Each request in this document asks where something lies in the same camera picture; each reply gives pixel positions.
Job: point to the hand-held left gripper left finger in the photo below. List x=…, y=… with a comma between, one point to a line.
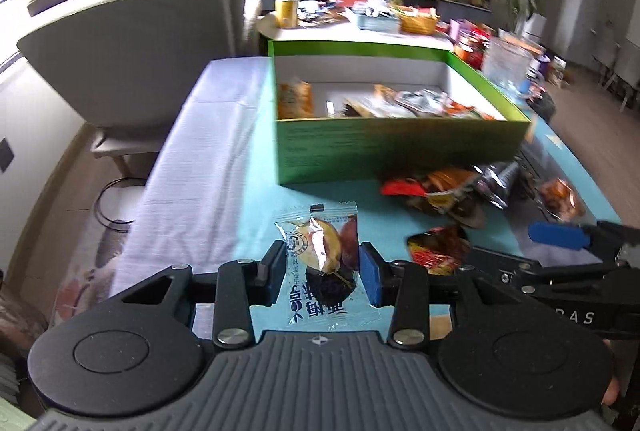
x=276, y=273

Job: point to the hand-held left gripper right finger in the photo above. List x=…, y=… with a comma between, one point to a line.
x=370, y=273

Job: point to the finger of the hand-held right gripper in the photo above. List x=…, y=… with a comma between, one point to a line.
x=525, y=273
x=557, y=235

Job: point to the clear plum snack packet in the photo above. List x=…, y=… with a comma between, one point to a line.
x=320, y=241

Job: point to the red black snack packet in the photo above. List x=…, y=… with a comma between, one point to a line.
x=435, y=251

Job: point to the pile of snack packets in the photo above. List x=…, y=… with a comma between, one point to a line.
x=450, y=183

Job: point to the green cardboard box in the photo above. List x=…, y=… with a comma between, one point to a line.
x=375, y=151

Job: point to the heap of mixed snack wrappers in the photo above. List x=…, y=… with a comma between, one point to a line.
x=415, y=103

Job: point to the person's right hand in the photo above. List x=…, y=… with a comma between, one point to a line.
x=611, y=395

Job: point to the dark round bin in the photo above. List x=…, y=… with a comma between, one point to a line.
x=542, y=103

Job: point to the orange yellow chip packet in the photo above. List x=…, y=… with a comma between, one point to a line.
x=295, y=100

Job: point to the white chair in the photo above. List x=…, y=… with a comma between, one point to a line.
x=617, y=71

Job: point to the clear plastic container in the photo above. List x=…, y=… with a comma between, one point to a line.
x=505, y=61

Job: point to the floral floor rug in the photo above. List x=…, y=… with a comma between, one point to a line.
x=95, y=261

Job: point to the white floor appliance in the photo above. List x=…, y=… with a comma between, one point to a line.
x=535, y=27

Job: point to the stack of colourful cartons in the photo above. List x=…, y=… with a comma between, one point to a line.
x=472, y=43

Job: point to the tall leafy potted plant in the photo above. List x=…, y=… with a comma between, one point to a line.
x=515, y=3

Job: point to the round white table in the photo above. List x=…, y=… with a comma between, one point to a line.
x=325, y=31

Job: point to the yellow wicker basket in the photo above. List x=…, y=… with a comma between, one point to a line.
x=420, y=23

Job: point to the light blue basket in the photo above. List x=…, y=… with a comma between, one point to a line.
x=375, y=21

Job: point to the yellow canister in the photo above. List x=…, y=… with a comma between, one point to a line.
x=287, y=11

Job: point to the heap of dark sachets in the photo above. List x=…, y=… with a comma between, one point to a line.
x=322, y=12

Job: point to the beige armchair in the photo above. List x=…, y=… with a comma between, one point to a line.
x=140, y=41

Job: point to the dark wall socket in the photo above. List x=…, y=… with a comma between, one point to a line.
x=5, y=154

